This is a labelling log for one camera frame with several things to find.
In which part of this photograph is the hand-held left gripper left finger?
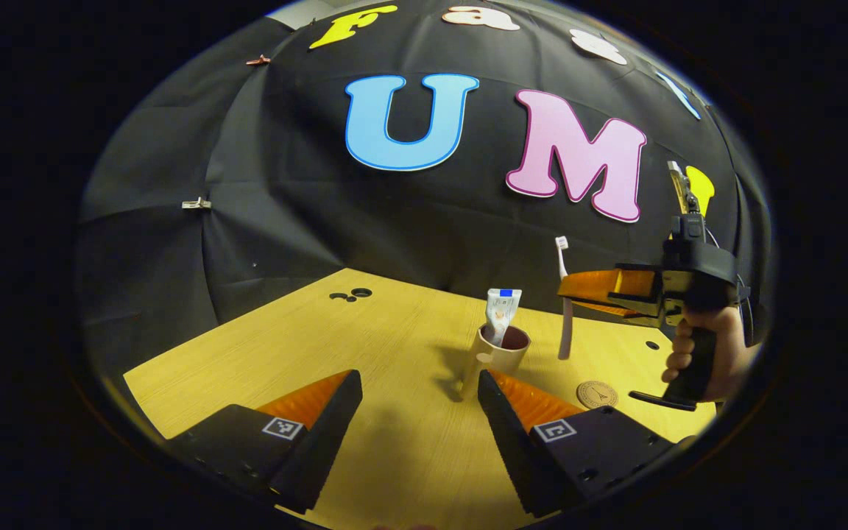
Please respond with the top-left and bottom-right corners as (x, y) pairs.
(166, 370), (364, 515)

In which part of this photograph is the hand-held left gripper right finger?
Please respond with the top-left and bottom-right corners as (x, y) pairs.
(477, 370), (679, 518)

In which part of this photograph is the pink toothbrush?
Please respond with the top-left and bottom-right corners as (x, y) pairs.
(555, 236), (576, 361)

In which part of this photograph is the beige cup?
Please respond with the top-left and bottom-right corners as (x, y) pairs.
(459, 324), (532, 402)

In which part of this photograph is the white toothpaste tube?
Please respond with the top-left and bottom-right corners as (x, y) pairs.
(484, 288), (523, 348)

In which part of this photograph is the round brown coaster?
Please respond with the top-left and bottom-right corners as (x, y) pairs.
(576, 380), (619, 410)

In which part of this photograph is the wooden desktop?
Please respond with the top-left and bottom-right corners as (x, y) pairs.
(122, 267), (719, 530)

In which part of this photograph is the black backdrop cloth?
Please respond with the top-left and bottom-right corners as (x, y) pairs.
(74, 0), (774, 413)

